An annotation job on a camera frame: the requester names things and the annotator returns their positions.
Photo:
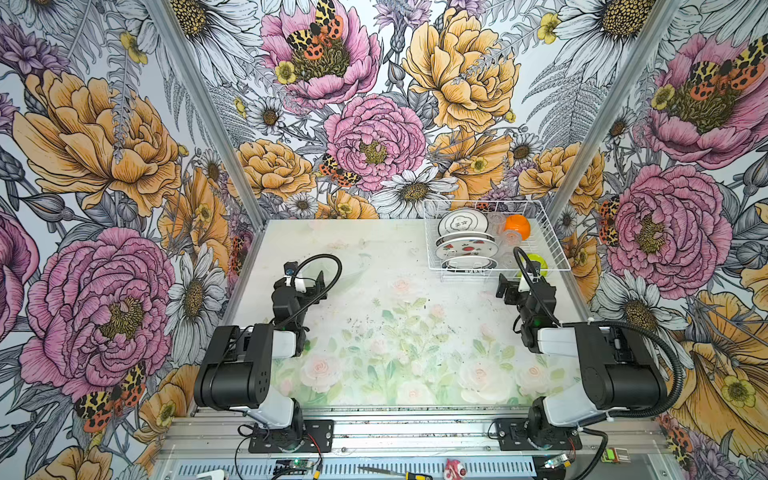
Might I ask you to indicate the green circuit board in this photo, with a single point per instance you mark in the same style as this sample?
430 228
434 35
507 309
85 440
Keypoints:
293 467

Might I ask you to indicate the small green display module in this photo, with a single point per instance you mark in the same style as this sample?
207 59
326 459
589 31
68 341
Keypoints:
615 456

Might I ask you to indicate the lime green plastic bowl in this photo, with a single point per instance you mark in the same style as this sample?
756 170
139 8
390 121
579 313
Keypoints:
533 265

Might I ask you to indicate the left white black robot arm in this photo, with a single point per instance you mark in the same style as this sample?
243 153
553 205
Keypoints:
236 371

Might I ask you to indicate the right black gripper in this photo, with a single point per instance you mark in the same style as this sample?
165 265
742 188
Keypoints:
523 291

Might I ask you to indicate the yellow handled screwdriver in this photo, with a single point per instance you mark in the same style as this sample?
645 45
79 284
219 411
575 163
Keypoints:
407 475

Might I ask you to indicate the orange plastic bowl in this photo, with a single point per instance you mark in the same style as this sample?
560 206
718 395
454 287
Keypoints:
518 223

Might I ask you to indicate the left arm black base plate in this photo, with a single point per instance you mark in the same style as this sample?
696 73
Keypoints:
313 436

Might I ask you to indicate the green rimmed white plate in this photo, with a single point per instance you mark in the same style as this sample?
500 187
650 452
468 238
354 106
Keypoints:
463 220

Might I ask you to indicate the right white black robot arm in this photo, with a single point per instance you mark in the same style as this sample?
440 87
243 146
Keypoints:
626 371

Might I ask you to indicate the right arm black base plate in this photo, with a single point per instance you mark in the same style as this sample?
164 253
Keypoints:
518 434

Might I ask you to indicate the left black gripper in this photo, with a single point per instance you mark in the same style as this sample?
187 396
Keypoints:
298 285

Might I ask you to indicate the blue rimmed white plate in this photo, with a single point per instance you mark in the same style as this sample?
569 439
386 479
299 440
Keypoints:
469 263

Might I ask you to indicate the aluminium frame rail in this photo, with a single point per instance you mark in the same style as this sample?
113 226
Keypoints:
367 433

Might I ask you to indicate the strawberry pattern white plate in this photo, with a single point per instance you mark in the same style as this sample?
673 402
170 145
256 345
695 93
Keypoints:
466 245

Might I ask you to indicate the red white small object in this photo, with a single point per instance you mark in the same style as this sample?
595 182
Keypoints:
454 470

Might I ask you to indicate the clear plastic cup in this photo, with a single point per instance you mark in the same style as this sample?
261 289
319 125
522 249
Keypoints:
496 222
509 239

